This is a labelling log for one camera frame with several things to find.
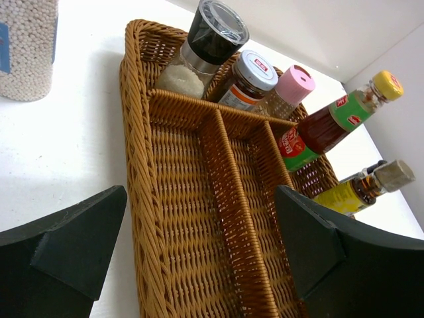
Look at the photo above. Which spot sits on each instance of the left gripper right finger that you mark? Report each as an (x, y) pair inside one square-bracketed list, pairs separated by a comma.
[(342, 267)]

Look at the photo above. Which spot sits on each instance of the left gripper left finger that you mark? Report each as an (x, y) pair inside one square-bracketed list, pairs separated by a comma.
[(56, 266)]

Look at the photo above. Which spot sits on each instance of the yellow-label oil bottle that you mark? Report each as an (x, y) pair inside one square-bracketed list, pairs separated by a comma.
[(357, 194)]

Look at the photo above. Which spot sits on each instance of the green-label chili sauce bottle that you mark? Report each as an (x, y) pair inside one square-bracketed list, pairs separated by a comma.
[(321, 131)]

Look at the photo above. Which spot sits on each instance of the pink-cap spice shaker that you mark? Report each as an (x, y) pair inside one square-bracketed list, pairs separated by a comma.
[(293, 86)]

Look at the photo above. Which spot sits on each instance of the white-lid sauce jar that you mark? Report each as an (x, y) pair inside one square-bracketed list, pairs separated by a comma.
[(250, 78)]

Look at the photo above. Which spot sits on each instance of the black-top salt grinder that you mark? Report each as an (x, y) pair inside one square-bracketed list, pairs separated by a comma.
[(216, 33)]

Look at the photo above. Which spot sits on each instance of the black-cap pepper jar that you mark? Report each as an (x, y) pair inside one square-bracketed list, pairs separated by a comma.
[(365, 171)]

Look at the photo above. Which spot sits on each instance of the brown wicker divided basket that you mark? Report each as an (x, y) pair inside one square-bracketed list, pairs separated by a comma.
[(201, 181)]

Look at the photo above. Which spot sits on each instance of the silver-lid jar white beads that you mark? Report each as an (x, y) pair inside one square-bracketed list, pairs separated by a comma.
[(28, 47)]

